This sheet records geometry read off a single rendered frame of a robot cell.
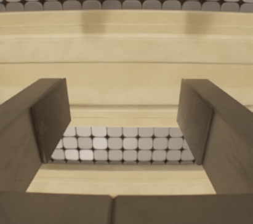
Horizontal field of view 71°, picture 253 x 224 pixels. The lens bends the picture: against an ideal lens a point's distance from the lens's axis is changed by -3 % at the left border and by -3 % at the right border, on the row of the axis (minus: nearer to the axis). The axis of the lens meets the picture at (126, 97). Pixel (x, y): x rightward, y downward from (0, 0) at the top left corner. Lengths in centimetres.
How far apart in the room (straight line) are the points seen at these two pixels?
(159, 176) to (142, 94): 18
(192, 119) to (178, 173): 26
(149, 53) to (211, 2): 12
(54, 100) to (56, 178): 29
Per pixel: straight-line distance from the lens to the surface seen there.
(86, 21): 29
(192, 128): 16
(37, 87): 18
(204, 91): 16
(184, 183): 45
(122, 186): 43
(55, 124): 17
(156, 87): 30
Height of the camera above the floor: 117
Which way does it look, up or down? 68 degrees down
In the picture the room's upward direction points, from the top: 179 degrees counter-clockwise
